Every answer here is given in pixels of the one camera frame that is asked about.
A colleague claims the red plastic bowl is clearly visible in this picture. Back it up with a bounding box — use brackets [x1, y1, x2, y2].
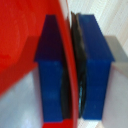
[0, 0, 82, 128]

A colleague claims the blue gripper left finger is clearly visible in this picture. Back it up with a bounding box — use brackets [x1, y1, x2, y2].
[33, 14, 73, 123]

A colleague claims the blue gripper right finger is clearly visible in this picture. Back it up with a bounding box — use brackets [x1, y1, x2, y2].
[69, 12, 116, 121]

